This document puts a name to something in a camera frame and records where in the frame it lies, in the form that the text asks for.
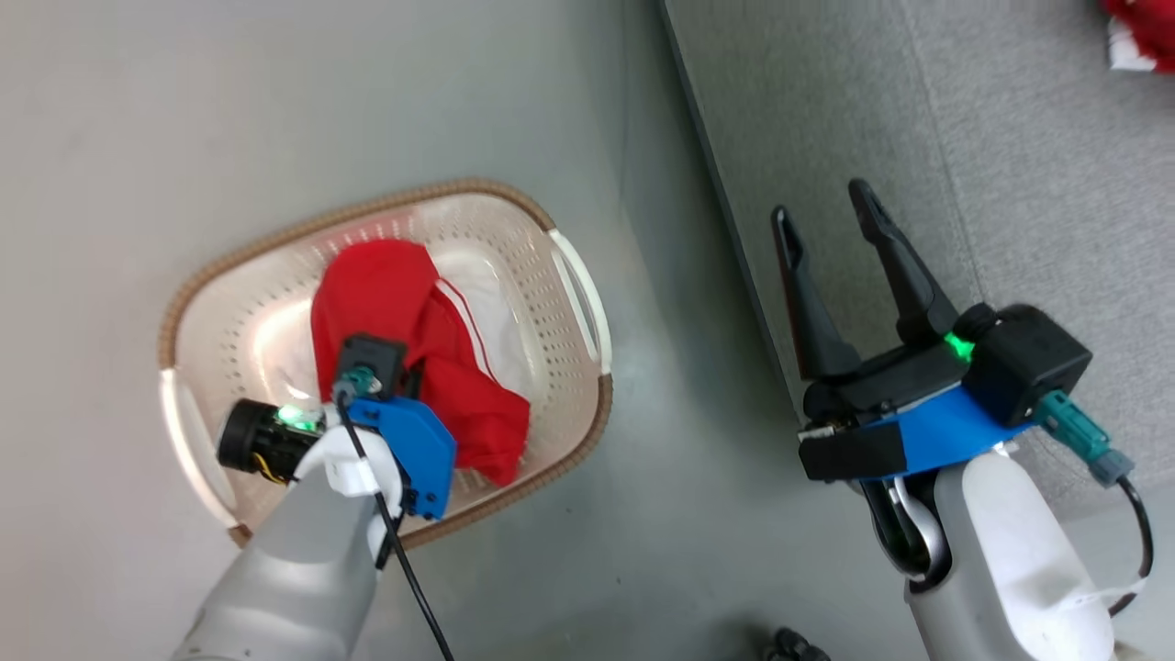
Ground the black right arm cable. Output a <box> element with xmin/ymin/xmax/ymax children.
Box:
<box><xmin>1037</xmin><ymin>389</ymin><xmax>1156</xmax><ymax>618</ymax></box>

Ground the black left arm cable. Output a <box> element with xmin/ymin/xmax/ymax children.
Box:
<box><xmin>330</xmin><ymin>365</ymin><xmax>457</xmax><ymax>661</ymax></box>

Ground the beige perforated laundry basket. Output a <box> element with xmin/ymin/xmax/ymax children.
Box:
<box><xmin>158</xmin><ymin>178</ymin><xmax>614</xmax><ymax>550</ymax></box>

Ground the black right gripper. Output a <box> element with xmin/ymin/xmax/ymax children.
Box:
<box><xmin>770</xmin><ymin>178</ymin><xmax>976</xmax><ymax>485</ymax></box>

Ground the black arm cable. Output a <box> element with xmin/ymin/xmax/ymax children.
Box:
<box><xmin>1037</xmin><ymin>389</ymin><xmax>1156</xmax><ymax>618</ymax></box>
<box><xmin>330</xmin><ymin>365</ymin><xmax>457</xmax><ymax>661</ymax></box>

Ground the black base part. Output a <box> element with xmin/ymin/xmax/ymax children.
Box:
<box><xmin>762</xmin><ymin>626</ymin><xmax>833</xmax><ymax>661</ymax></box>

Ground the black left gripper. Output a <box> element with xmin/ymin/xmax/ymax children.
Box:
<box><xmin>217</xmin><ymin>398</ymin><xmax>331</xmax><ymax>485</ymax></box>

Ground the grey fabric sofa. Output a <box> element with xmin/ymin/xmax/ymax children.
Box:
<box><xmin>659</xmin><ymin>0</ymin><xmax>1175</xmax><ymax>524</ymax></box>

